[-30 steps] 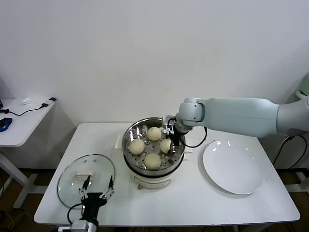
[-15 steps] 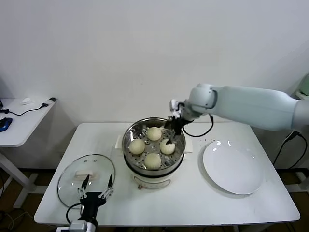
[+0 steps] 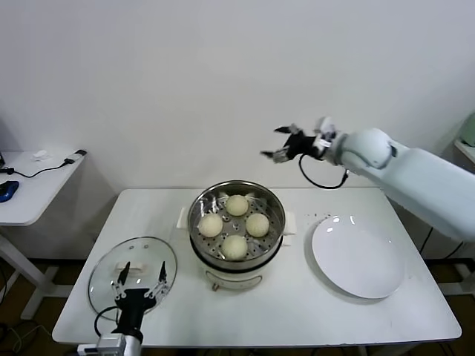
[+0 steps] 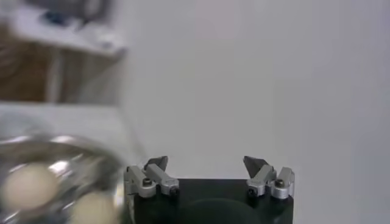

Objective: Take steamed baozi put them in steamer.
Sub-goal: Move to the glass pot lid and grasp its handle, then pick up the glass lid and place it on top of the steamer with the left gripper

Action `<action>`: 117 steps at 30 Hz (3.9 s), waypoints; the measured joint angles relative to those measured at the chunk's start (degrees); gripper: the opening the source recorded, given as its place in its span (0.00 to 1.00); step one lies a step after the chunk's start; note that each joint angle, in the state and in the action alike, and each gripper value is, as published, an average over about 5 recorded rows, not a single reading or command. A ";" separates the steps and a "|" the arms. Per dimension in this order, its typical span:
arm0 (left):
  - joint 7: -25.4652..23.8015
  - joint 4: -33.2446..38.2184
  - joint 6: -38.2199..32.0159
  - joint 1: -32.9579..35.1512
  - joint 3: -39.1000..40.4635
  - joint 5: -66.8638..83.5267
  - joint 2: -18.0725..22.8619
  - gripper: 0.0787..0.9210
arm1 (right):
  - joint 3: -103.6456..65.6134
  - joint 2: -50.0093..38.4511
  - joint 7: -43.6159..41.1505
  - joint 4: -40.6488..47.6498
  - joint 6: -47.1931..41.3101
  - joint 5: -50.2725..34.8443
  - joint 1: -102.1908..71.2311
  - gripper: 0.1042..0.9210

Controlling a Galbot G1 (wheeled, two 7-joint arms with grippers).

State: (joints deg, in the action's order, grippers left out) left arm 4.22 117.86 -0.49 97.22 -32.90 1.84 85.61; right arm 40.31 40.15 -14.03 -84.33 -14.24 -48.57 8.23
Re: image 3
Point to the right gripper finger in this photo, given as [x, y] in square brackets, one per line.
[280, 155]
[291, 130]

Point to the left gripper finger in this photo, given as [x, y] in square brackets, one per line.
[118, 289]
[159, 287]

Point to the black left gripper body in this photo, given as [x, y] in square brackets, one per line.
[131, 301]

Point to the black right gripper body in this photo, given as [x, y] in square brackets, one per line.
[302, 144]

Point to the round glass pot lid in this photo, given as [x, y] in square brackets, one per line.
[104, 296]

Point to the white steamed baozi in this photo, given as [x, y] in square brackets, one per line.
[210, 226]
[234, 247]
[257, 225]
[237, 205]

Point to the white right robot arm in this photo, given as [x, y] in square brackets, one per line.
[408, 174]

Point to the stainless steel steamer basket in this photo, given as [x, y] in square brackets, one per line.
[200, 204]

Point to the cream electric cooker base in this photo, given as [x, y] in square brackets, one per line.
[230, 278]

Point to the large white plate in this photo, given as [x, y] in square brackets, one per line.
[356, 259]

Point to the white side table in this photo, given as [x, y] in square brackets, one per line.
[33, 193]

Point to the small blue device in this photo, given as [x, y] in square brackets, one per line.
[7, 190]

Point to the small white plastic object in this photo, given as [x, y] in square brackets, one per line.
[41, 155]

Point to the white shelf table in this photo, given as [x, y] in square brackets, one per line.
[465, 148]

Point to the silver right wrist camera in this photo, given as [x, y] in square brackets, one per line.
[326, 128]

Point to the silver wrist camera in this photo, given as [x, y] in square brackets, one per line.
[326, 128]
[109, 343]

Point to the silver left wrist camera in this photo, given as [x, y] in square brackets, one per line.
[109, 343]

